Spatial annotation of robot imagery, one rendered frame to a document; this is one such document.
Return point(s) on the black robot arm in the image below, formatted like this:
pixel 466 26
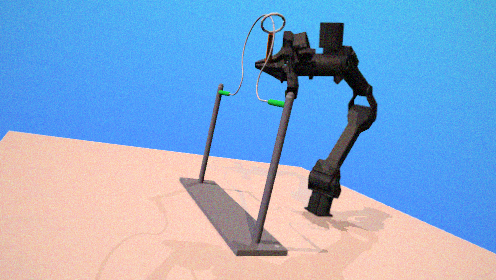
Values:
pixel 341 62

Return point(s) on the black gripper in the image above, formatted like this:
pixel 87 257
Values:
pixel 290 71

